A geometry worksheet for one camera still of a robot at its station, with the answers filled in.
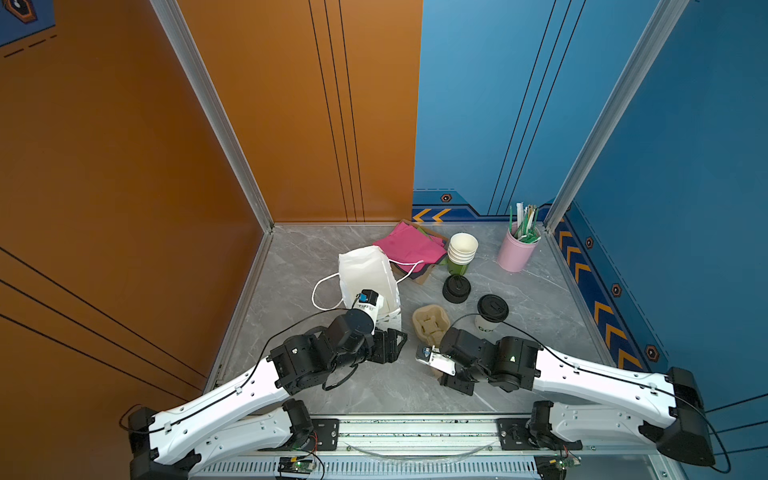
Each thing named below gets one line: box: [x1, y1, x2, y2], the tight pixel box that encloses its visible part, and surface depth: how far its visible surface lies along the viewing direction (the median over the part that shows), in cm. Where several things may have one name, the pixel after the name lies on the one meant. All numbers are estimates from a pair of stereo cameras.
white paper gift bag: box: [338, 245, 402, 331], surface depth 80 cm
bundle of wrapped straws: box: [509, 202, 541, 244], surface depth 99 cm
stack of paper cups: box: [447, 232, 479, 275], surface depth 98 cm
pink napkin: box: [373, 221, 447, 272], surface depth 111 cm
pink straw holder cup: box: [497, 222, 539, 273], surface depth 106 cm
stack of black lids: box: [442, 274, 471, 304], surface depth 98 cm
